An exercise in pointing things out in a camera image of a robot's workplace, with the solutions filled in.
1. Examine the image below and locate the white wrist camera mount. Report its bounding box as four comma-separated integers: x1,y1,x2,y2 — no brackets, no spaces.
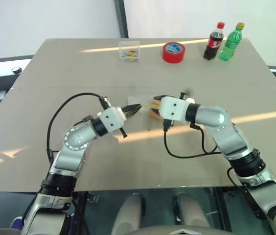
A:
159,96,195,122
98,106,127,135

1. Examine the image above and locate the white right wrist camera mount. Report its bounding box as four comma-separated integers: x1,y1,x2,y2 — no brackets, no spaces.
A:
159,96,195,122

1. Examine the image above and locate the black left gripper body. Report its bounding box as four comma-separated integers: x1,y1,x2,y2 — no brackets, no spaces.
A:
118,107,129,138

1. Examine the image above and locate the clear zip bag yellow seal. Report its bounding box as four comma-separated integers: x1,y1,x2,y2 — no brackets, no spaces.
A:
127,94,158,116

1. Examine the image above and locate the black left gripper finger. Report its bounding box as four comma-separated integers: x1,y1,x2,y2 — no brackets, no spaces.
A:
125,104,142,113
126,108,141,119

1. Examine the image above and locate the cola bottle red cap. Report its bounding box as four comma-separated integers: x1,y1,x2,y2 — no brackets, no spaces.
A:
203,21,226,61

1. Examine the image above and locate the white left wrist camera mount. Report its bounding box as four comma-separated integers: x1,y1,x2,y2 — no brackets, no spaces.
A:
98,106,127,135

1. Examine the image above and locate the red tape roll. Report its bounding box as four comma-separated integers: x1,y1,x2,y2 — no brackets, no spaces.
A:
162,42,185,64

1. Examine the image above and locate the clear plastic box with clips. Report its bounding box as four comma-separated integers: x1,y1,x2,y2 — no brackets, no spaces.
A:
118,40,140,63

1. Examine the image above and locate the dark window pillar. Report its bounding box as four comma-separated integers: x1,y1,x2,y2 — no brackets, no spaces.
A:
113,0,129,39

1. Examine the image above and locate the larger toy hot dog bun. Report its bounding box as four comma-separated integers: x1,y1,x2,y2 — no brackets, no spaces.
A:
148,97,162,120

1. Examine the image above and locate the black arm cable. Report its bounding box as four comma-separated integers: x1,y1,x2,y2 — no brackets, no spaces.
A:
162,122,227,159
46,92,104,165

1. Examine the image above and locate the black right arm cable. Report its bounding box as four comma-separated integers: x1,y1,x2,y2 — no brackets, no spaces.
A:
162,122,227,159

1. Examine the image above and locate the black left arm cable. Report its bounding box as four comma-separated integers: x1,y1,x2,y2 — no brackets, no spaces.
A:
46,92,104,165

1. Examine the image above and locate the green soda bottle yellow cap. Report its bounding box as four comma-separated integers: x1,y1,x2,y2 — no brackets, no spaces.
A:
220,22,246,62

